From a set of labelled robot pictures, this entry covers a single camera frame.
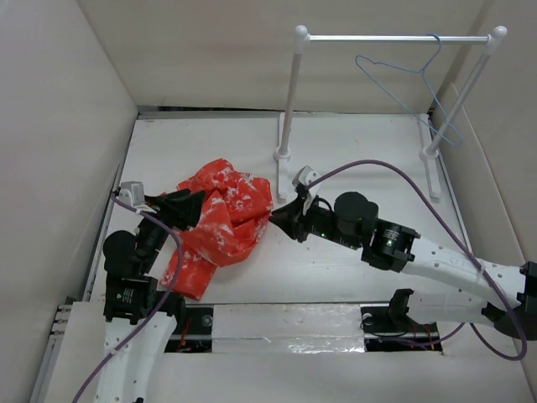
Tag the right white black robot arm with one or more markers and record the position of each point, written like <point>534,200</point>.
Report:
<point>495,295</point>

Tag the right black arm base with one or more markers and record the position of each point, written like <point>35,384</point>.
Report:
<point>388,328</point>

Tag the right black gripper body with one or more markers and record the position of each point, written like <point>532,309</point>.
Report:
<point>318,221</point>

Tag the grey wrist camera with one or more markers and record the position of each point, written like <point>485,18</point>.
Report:
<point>131,193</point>
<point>305,176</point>

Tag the blue wire hanger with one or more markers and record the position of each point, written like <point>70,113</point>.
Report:
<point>421,72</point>

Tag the white clothes rack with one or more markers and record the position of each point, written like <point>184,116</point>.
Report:
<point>430,137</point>

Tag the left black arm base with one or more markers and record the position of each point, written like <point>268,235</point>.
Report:
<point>194,334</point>

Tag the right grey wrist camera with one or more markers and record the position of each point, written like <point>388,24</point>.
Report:
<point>305,176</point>

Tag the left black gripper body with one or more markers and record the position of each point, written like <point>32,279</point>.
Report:
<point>154,232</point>

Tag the orange white tie-dye trousers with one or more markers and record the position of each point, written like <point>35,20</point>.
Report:
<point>233,219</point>

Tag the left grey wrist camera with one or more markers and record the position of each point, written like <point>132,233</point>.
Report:
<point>131,193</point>

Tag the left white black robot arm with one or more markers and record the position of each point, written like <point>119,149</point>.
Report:
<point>139,318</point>

